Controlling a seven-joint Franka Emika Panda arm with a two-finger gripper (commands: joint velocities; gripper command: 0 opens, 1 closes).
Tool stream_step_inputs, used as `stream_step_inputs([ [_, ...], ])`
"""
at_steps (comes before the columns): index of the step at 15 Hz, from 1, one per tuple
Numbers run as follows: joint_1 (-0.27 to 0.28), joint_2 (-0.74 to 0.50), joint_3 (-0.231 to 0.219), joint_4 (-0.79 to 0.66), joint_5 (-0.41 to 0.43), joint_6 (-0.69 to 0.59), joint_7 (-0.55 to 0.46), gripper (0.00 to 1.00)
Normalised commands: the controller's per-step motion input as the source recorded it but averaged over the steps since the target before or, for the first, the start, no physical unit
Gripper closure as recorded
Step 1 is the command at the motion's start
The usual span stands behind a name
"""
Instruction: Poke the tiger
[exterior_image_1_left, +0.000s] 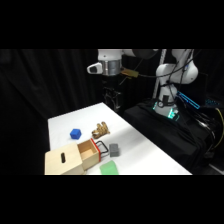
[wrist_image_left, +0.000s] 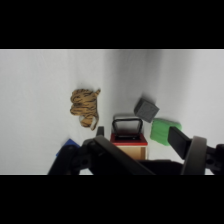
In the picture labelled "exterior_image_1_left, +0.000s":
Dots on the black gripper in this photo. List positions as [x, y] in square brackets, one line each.
[111, 84]

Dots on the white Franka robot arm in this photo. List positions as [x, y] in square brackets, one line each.
[166, 74]

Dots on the brown tiger toy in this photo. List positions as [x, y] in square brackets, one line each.
[100, 130]

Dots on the gray block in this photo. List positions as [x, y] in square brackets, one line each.
[114, 150]

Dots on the blue cube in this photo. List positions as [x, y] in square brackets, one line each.
[75, 133]

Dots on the wooden drawer with red front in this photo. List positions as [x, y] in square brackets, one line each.
[90, 154]

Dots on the black robot stand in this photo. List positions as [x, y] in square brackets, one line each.
[160, 135]

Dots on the green block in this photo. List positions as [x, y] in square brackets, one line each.
[109, 168]

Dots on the blue-lit control box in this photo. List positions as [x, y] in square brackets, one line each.
[188, 99]

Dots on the wooden box with slot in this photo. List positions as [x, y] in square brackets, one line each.
[63, 162]

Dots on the black curtain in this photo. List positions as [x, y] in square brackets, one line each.
[36, 86]

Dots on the gold wrist camera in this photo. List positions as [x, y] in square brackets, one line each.
[130, 73]

